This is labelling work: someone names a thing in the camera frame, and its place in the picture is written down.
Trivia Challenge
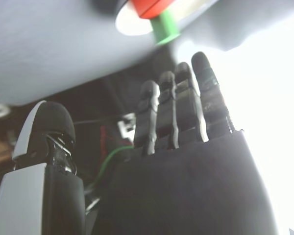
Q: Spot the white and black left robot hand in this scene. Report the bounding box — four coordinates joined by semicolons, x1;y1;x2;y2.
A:
0;51;279;235

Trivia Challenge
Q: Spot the green cube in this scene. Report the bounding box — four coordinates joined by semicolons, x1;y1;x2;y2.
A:
150;9;181;46

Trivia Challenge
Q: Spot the red cube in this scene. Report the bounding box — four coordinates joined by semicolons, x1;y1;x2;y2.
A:
128;0;171;20

